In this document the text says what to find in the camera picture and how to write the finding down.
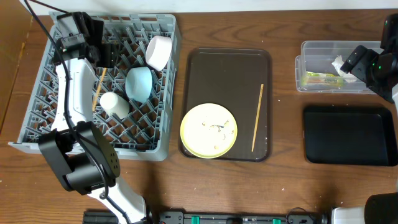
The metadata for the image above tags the clear plastic container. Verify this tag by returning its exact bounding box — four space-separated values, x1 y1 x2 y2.
295 40 382 95

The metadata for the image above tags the light blue bowl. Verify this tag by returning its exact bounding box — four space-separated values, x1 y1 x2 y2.
125 67 152 103

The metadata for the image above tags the green orange snack wrapper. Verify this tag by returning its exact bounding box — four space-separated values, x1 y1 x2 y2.
301 72 344 87

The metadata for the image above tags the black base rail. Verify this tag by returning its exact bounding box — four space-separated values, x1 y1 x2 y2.
82 212 328 224

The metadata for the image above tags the black plastic tray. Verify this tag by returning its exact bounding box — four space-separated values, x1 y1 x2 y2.
303 106 397 167

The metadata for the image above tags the white tissue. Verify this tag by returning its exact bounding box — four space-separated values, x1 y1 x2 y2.
331 55 358 83

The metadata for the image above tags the yellow plate with scraps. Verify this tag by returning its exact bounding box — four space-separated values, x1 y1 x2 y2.
180 103 238 159

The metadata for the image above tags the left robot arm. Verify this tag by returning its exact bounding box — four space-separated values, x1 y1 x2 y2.
39 34 153 223

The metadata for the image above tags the pale green cup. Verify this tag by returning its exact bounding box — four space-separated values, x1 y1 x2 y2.
99 92 129 119

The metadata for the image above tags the dark brown serving tray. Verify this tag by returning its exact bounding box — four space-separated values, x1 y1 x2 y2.
182 48 272 162

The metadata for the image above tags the grey plastic dishwasher rack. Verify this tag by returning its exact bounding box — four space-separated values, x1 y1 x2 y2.
9 14 181 161

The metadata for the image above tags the wooden chopstick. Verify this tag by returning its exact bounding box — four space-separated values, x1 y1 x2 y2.
92 68 108 112
251 83 264 152

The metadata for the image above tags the pink bowl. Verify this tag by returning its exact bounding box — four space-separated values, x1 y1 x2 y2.
145 35 172 71

